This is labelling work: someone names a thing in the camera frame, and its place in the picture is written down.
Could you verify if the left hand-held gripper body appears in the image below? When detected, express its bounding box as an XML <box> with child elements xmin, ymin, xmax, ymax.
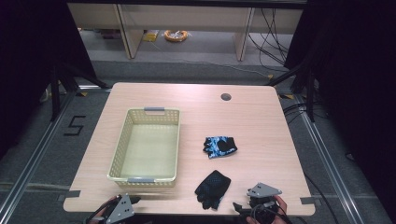
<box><xmin>100</xmin><ymin>193</ymin><xmax>135</xmax><ymax>224</ymax></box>

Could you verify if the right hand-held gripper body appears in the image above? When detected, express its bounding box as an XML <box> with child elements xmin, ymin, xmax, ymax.
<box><xmin>247</xmin><ymin>182</ymin><xmax>283</xmax><ymax>224</ymax></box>

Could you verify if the black fingerless glove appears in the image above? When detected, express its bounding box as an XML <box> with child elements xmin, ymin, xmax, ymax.
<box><xmin>194</xmin><ymin>169</ymin><xmax>233</xmax><ymax>211</ymax></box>

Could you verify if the pale yellow plastic basket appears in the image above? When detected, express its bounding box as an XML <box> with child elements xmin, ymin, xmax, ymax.
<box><xmin>106</xmin><ymin>106</ymin><xmax>181</xmax><ymax>189</ymax></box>

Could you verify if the blue and black glove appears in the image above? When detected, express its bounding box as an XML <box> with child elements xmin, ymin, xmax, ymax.
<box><xmin>203</xmin><ymin>135</ymin><xmax>238</xmax><ymax>160</ymax></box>

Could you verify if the person's left hand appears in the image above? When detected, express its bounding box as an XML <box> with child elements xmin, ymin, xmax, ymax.
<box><xmin>88</xmin><ymin>195</ymin><xmax>119</xmax><ymax>224</ymax></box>

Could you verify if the person's right hand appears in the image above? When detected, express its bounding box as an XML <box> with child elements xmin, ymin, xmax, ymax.
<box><xmin>246</xmin><ymin>195</ymin><xmax>289</xmax><ymax>224</ymax></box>

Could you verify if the black metal stand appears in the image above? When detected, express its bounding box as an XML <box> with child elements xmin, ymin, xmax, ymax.
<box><xmin>49</xmin><ymin>62</ymin><xmax>110</xmax><ymax>123</ymax></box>
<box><xmin>264</xmin><ymin>59</ymin><xmax>316</xmax><ymax>123</ymax></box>

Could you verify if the black curtain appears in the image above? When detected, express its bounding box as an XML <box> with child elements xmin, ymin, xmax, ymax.
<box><xmin>283</xmin><ymin>0</ymin><xmax>396</xmax><ymax>216</ymax></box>
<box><xmin>0</xmin><ymin>0</ymin><xmax>98</xmax><ymax>158</ymax></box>

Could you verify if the yellow packet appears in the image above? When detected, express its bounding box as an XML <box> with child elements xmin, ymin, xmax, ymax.
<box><xmin>142</xmin><ymin>29</ymin><xmax>160</xmax><ymax>43</ymax></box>

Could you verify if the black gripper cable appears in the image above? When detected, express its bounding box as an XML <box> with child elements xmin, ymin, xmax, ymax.
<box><xmin>84</xmin><ymin>202</ymin><xmax>110</xmax><ymax>224</ymax></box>

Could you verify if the black floor cable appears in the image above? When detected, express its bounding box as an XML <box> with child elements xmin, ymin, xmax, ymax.
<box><xmin>303</xmin><ymin>172</ymin><xmax>341</xmax><ymax>224</ymax></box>

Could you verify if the metal floor rail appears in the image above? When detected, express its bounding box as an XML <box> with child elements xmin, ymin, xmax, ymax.
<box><xmin>0</xmin><ymin>89</ymin><xmax>78</xmax><ymax>218</ymax></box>
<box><xmin>293</xmin><ymin>92</ymin><xmax>363</xmax><ymax>224</ymax></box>

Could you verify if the thin white floor cable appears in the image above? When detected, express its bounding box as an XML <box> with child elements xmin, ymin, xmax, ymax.
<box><xmin>174</xmin><ymin>58</ymin><xmax>276</xmax><ymax>79</ymax></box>

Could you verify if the bundle of black cables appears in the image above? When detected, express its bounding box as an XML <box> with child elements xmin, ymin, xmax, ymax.
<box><xmin>247</xmin><ymin>7</ymin><xmax>293</xmax><ymax>67</ymax></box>

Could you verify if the orange cable coil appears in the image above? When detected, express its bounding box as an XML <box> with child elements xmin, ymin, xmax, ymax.
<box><xmin>163</xmin><ymin>29</ymin><xmax>190</xmax><ymax>43</ymax></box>

